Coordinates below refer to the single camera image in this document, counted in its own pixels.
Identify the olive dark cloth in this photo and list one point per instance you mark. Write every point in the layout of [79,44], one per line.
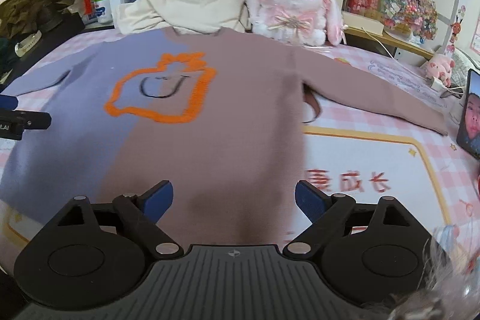
[33,3]

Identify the purple and brown sweater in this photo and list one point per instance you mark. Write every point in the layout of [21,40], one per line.
[225,117]

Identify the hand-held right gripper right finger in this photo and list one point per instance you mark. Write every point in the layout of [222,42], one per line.
[309,202]

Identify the white smart watch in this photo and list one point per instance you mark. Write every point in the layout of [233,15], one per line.
[27,43]

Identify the pink checked printed blanket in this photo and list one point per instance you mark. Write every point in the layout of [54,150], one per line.
[375,147]

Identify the cream cloth bag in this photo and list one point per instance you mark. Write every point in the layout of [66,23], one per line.
[195,5]

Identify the pink pig plush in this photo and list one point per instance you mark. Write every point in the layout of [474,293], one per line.
[440,67]

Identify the black smartphone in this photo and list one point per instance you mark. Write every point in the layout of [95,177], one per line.
[470,117]

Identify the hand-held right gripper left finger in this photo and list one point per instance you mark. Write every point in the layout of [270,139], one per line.
[159,194]

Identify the white charger plug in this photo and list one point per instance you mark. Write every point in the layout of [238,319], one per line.
[437,83]

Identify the white pen cup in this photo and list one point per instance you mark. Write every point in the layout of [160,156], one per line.
[103,7]

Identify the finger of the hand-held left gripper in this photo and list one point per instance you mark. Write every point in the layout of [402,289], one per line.
[7,102]
[26,122]

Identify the colourful flower ornament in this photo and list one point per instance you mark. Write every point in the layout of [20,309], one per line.
[410,10]

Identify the reindeer wall sticker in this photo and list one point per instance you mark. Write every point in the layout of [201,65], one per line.
[456,28]

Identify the pink white bunny plush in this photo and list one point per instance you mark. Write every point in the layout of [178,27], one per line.
[296,9]

